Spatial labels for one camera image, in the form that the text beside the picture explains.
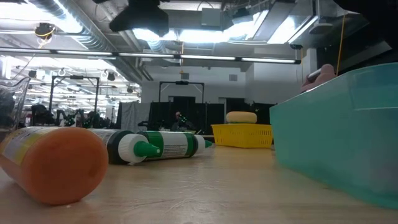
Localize green bottle with white label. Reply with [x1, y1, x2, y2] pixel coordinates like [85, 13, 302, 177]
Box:
[138, 130, 214, 161]

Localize dark green bottle white cap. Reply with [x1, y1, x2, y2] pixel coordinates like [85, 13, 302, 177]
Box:
[88, 128, 162, 165]

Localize orange bottle with yellow label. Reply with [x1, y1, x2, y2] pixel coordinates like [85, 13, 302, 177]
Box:
[0, 126, 109, 206]

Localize teal plastic bin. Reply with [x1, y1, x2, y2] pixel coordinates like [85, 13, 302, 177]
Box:
[269, 62, 398, 210]

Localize grey ceiling box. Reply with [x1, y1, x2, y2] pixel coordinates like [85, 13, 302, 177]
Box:
[200, 7, 223, 27]

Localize long ceiling light fixture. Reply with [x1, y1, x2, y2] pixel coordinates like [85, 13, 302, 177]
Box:
[0, 46, 302, 65]

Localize grey fabric cover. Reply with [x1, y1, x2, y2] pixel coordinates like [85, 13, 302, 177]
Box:
[117, 101, 150, 133]

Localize person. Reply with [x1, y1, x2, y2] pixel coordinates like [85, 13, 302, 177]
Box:
[171, 110, 196, 131]

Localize black partition screens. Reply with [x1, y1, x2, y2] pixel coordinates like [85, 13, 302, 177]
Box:
[148, 95, 276, 131]

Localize clear plastic container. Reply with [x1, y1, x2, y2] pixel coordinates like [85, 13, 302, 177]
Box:
[0, 77, 32, 142]

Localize yellow plastic basket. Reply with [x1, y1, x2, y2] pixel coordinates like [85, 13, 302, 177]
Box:
[210, 123, 274, 149]

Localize black gantry frame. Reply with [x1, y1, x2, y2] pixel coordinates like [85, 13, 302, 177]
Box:
[49, 75, 101, 110]
[158, 80, 205, 103]

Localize ceiling cable reel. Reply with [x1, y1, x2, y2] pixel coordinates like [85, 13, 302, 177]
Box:
[33, 22, 57, 40]

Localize metal box grater pink handle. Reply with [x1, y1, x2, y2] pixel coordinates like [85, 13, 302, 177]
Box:
[299, 63, 337, 94]

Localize yellow hanging cable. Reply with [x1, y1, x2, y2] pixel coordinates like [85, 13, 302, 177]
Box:
[335, 14, 346, 77]

